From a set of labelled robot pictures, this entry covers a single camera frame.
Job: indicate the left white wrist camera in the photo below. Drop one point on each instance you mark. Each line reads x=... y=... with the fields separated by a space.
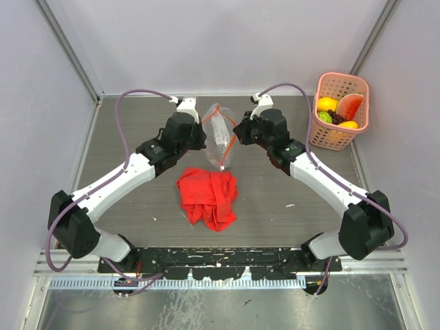
x=186 y=105

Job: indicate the dark purple grapes toy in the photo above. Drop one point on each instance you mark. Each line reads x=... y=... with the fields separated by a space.
x=336 y=119

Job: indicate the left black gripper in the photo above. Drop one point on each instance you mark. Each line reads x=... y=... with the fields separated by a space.
x=201 y=137

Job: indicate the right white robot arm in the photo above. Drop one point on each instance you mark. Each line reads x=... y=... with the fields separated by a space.
x=365 y=221

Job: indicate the watermelon slice toy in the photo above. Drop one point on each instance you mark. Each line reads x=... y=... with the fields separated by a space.
x=349 y=105

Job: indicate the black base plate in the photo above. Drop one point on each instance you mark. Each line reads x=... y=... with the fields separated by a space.
x=178 y=263

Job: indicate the red crumpled cloth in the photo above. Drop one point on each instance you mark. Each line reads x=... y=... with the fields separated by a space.
x=208 y=196

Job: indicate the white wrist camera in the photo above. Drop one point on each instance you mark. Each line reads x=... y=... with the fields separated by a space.
x=186 y=105
x=262 y=102

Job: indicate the orange mango toy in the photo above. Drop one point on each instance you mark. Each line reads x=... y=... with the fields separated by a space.
x=349 y=125

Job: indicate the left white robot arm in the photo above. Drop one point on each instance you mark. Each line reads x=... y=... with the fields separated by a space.
x=72 y=216

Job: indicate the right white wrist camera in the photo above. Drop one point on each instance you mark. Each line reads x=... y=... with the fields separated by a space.
x=262 y=102

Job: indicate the pink plastic basket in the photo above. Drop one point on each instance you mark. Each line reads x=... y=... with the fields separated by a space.
x=336 y=85

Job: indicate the yellow lemon toy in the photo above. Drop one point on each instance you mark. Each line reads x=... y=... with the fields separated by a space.
x=326 y=103

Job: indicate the clear zip bag orange zipper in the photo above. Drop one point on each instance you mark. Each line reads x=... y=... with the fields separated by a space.
x=218 y=124

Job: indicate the slotted cable duct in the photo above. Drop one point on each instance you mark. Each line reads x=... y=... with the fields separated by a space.
x=113 y=282

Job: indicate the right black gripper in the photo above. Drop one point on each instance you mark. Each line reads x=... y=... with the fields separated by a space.
x=242 y=130

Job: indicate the green custard apple toy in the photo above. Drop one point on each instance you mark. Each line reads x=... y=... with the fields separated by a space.
x=325 y=117

